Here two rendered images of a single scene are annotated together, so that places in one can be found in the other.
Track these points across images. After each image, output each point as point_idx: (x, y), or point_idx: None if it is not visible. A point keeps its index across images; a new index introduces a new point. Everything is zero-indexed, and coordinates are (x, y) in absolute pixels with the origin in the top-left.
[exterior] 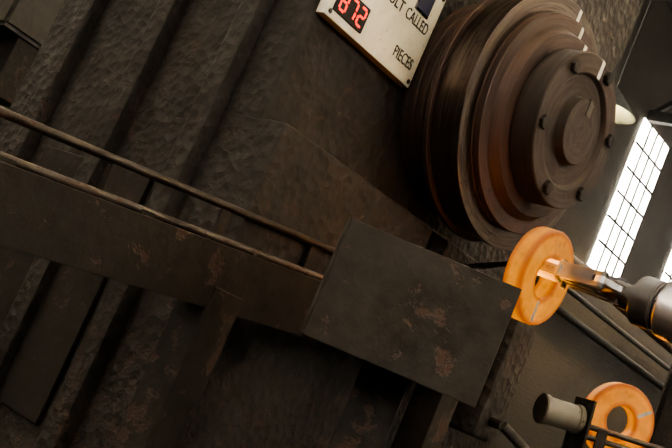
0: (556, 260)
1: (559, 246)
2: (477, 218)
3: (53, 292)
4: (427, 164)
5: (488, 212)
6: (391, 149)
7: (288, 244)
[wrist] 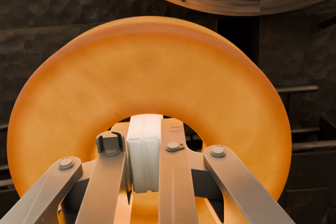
0: (131, 124)
1: (126, 76)
2: None
3: None
4: None
5: None
6: None
7: (6, 135)
